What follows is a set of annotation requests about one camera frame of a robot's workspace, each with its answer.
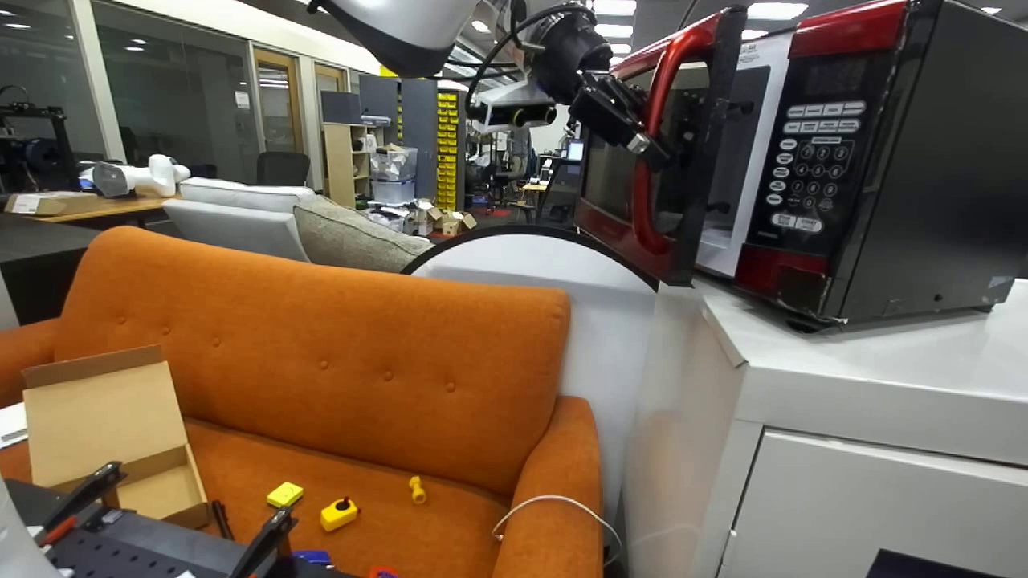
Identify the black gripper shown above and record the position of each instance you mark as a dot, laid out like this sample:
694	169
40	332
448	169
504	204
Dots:
613	107

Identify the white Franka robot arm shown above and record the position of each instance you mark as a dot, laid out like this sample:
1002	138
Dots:
402	27

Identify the red black microwave body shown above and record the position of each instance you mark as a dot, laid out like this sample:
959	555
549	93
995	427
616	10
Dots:
920	163

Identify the ceiling light panel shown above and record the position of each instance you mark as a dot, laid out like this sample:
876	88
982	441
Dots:
779	10
616	29

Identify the white round-topped panel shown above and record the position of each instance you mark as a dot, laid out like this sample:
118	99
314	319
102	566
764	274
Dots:
581	322

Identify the yellow black storage cabinet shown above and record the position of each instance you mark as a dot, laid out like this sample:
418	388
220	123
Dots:
423	138

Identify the white cabinet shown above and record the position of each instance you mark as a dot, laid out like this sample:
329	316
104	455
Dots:
856	373

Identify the wooden shelf unit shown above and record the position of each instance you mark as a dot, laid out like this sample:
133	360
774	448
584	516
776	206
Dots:
343	163

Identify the grey cushion sofa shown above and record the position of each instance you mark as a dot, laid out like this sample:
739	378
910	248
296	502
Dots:
356	242

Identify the orange fabric sofa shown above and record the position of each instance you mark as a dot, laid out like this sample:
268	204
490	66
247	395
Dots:
356	354

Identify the black office chair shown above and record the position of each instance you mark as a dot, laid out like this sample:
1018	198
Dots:
283	169

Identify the wooden framed door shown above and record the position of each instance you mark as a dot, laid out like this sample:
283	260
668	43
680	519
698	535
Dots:
279	99

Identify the small yellow peg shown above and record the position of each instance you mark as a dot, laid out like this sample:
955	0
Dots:
417	488

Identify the white armchair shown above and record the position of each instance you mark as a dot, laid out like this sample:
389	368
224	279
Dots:
242	218

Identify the yellow square block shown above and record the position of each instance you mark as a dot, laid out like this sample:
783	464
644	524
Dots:
283	494

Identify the white cylindrical device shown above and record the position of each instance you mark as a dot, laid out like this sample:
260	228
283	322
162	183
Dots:
133	176

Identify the small blue item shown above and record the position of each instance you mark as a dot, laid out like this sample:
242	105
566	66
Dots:
314	555

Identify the wooden top desk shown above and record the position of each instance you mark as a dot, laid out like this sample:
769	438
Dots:
67	210

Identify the open cardboard box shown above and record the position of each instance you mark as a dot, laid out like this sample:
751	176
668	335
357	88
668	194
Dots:
102	422

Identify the white paper sheet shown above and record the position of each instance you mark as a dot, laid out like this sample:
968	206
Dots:
10	422

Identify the black machine frame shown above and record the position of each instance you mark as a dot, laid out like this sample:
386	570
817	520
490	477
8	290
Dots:
34	147

